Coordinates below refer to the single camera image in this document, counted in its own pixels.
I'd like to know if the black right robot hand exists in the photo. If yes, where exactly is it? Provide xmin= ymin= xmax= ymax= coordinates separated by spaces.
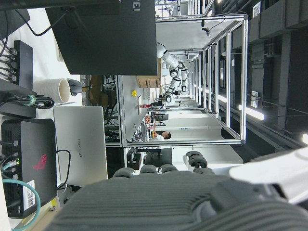
xmin=47 ymin=151 xmax=308 ymax=231

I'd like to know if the white paper cup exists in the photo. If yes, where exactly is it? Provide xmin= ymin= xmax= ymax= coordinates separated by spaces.
xmin=33 ymin=78 xmax=71 ymax=103

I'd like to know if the person in white shirt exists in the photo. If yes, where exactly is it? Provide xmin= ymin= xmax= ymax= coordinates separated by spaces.
xmin=151 ymin=130 xmax=172 ymax=142

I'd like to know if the silver laptop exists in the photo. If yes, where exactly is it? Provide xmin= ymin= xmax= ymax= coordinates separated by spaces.
xmin=53 ymin=106 xmax=109 ymax=185

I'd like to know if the cardboard box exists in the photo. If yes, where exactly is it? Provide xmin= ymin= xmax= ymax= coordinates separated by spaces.
xmin=136 ymin=57 xmax=162 ymax=89

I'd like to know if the white humanoid robot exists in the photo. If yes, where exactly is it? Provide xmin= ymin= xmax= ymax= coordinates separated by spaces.
xmin=156 ymin=42 xmax=190 ymax=105

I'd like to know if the black mini computer red logo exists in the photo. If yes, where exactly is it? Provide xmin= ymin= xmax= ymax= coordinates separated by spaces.
xmin=1 ymin=118 xmax=58 ymax=219

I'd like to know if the grey computer mouse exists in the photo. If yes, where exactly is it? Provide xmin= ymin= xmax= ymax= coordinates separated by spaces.
xmin=67 ymin=78 xmax=84 ymax=97

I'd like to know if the black computer monitor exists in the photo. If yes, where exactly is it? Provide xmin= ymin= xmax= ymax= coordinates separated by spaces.
xmin=44 ymin=0 xmax=158 ymax=76

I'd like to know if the black power adapter brick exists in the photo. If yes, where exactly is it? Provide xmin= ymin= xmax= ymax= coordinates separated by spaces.
xmin=0 ymin=78 xmax=38 ymax=119

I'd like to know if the black docking hub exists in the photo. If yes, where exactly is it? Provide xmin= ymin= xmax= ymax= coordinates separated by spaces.
xmin=13 ymin=40 xmax=34 ymax=90

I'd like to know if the black laptop power cable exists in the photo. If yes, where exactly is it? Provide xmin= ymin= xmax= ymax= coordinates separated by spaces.
xmin=54 ymin=149 xmax=71 ymax=191

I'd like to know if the teal network cable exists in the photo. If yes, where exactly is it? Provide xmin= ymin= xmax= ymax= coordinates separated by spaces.
xmin=1 ymin=161 xmax=41 ymax=231

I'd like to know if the aluminium frame enclosure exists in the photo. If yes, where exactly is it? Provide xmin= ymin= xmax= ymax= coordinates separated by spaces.
xmin=116 ymin=14 xmax=249 ymax=147

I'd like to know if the coiled black cable green tie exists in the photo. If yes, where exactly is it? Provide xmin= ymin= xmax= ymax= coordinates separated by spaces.
xmin=0 ymin=94 xmax=55 ymax=109

